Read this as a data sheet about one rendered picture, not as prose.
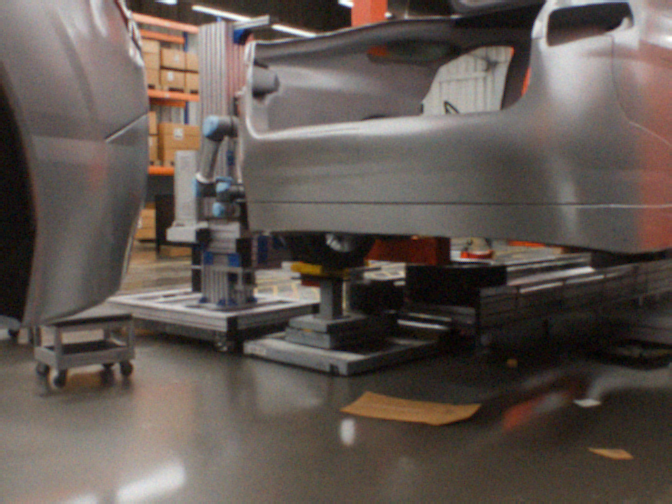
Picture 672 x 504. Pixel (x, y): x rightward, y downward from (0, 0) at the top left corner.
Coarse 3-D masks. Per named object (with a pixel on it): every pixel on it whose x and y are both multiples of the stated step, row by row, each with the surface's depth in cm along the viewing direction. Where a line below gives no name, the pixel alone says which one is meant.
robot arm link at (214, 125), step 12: (216, 120) 439; (228, 120) 443; (204, 132) 443; (216, 132) 441; (228, 132) 444; (216, 144) 447; (204, 156) 453; (216, 156) 453; (204, 168) 456; (192, 180) 463; (204, 180) 459; (192, 192) 467; (204, 192) 463; (216, 192) 467
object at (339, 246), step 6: (324, 240) 430; (336, 240) 468; (342, 240) 465; (348, 240) 462; (354, 240) 459; (360, 240) 456; (366, 240) 455; (330, 246) 463; (336, 246) 461; (342, 246) 458; (348, 246) 455; (354, 246) 453; (360, 246) 452; (336, 252) 437; (342, 252) 441; (348, 252) 445; (354, 252) 449
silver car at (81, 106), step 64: (0, 0) 102; (64, 0) 112; (0, 64) 102; (64, 64) 112; (128, 64) 130; (0, 128) 109; (64, 128) 112; (128, 128) 130; (0, 192) 116; (64, 192) 113; (128, 192) 132; (0, 256) 119; (64, 256) 115; (128, 256) 142; (0, 320) 115
